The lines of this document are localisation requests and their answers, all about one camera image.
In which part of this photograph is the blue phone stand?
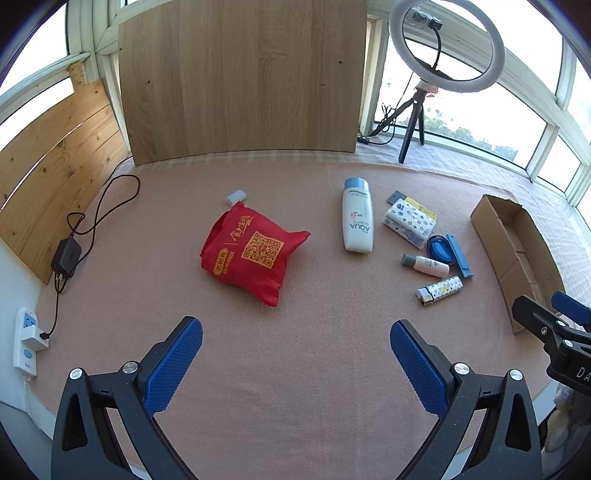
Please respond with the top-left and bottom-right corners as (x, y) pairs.
(445, 233), (474, 279)

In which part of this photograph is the small pink lotion bottle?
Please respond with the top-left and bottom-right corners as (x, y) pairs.
(401, 254), (450, 279)

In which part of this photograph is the blue round case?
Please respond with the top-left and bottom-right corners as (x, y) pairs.
(426, 235), (457, 266)

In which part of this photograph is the patterned tissue pack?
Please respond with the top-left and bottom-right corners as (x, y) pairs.
(384, 198), (438, 249)

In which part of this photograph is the yellow black notebook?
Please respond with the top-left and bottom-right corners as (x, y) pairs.
(387, 191), (438, 221)

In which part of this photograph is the white aqua sunscreen bottle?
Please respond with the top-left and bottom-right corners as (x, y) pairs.
(342, 177), (374, 253)

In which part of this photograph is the red fabric bag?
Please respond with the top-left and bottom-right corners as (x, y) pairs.
(200, 202), (310, 307)

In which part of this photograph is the cardboard box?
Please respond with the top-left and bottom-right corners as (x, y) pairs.
(470, 194), (566, 336)

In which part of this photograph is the white power strip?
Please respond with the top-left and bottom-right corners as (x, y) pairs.
(13, 307), (37, 378)

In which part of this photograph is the white plug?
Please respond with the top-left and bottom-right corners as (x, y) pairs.
(21, 330), (49, 352)

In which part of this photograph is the black power adapter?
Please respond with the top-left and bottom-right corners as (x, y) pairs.
(51, 236), (82, 278)

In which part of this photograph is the black tripod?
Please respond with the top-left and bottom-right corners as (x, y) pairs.
(367, 82), (438, 164)

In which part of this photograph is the pine wood headboard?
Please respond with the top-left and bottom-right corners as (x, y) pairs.
(1, 62), (128, 283)

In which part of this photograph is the light wooden board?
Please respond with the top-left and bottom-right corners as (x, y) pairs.
(118, 1), (367, 164)

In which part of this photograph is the black power cable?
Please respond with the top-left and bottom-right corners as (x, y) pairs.
(38, 173), (143, 342)

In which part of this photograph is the ring light cable remote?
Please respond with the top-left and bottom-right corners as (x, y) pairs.
(356, 135), (394, 146)

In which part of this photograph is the webcam on ring light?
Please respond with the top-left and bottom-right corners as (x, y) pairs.
(410, 7), (443, 31)

